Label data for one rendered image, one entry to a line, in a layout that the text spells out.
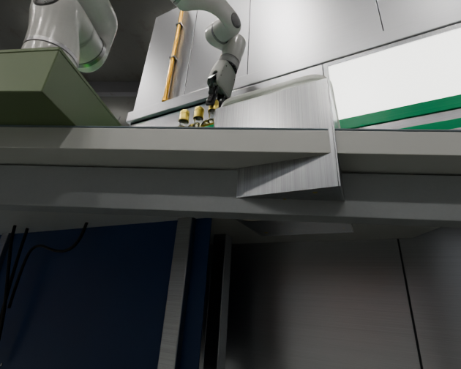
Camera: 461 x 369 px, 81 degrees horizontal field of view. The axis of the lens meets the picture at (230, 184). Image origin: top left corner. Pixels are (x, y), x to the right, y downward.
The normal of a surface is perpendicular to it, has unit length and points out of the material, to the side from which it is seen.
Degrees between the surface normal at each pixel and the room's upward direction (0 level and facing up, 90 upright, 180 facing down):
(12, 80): 90
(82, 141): 90
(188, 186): 90
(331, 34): 90
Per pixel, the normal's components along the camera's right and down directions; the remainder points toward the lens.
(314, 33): -0.44, -0.37
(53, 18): 0.35, -0.23
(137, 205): -0.07, -0.40
